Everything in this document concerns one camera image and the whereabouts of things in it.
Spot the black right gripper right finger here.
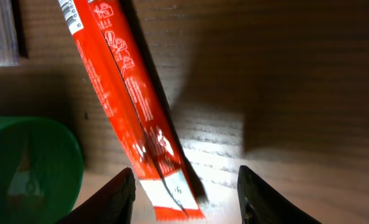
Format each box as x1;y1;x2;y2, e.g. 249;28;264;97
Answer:
237;165;320;224

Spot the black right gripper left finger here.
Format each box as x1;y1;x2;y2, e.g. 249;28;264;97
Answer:
57;167;136;224

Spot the green lid jar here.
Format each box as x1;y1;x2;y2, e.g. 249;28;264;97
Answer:
0;116;84;223

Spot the red snack wrapper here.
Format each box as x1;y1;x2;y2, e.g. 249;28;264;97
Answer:
58;0;204;221

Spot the light green wipes packet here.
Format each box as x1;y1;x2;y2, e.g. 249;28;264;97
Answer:
0;0;19;67

